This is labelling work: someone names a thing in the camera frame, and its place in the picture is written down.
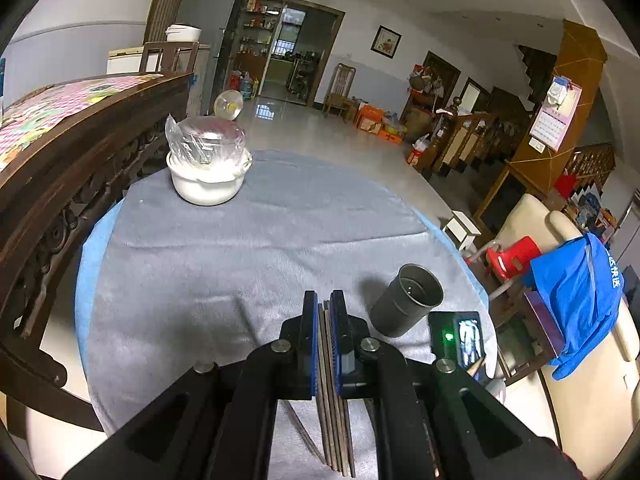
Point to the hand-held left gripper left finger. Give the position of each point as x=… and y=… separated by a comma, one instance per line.
x=312, y=345

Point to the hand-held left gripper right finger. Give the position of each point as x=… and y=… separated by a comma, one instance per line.
x=336, y=345

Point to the dark grey cup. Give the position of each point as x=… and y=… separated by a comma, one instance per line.
x=402, y=305

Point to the red plastic child chair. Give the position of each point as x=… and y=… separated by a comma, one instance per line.
x=512, y=257

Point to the small white stool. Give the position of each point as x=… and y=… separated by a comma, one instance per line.
x=462, y=227

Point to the grey table cloth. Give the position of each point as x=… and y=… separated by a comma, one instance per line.
x=225, y=260

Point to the blue garment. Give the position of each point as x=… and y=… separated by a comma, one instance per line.
x=575, y=300

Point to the cream sofa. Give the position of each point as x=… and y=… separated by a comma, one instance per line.
x=530, y=215

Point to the red and white bag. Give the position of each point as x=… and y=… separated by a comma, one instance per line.
x=417, y=152

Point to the white ceramic pot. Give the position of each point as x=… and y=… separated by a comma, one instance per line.
x=207, y=185

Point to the wooden stair railing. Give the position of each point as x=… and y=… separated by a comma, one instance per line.
x=475, y=135

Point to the small orange box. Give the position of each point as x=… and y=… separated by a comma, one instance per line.
x=391, y=136

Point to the large orange box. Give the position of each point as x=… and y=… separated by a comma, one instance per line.
x=369, y=119

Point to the yellow electric fan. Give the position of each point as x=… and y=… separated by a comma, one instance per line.
x=229, y=105

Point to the tall-backed wooden chair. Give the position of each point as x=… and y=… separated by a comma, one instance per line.
x=342, y=90

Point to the blue water jug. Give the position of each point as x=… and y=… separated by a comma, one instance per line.
x=247, y=89

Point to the wooden pillar cabinet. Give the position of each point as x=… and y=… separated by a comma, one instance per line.
x=575, y=85

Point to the white chest freezer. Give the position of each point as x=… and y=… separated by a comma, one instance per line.
x=203, y=77

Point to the carved dark wooden bench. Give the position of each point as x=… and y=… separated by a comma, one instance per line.
x=60, y=175

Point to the wooden goods shelf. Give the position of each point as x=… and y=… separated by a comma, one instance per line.
x=252, y=35

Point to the dark wooden chair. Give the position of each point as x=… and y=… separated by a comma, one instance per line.
x=150, y=57

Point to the white rice cooker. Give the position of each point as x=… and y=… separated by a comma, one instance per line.
x=183, y=33

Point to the cream white cabinet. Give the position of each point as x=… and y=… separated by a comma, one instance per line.
x=122, y=62

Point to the pink checkered cushion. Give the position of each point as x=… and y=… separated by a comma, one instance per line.
x=55, y=110

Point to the grey refrigerator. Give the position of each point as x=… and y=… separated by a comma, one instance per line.
x=205, y=7

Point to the pink wall calendar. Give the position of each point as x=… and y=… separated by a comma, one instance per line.
x=555, y=120

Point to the framed wall picture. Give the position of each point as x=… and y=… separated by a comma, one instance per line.
x=386, y=41

